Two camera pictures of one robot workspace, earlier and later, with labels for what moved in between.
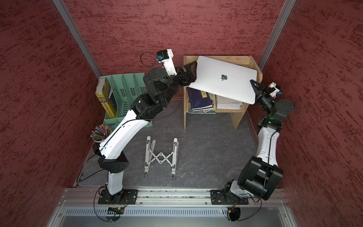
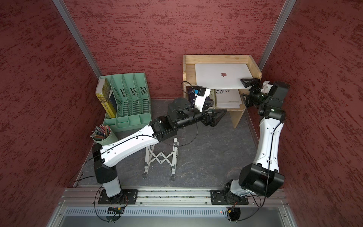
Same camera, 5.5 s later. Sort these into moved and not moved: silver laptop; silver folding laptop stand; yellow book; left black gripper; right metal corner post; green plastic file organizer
Moved: silver laptop; left black gripper
Not moved: yellow book; green plastic file organizer; right metal corner post; silver folding laptop stand
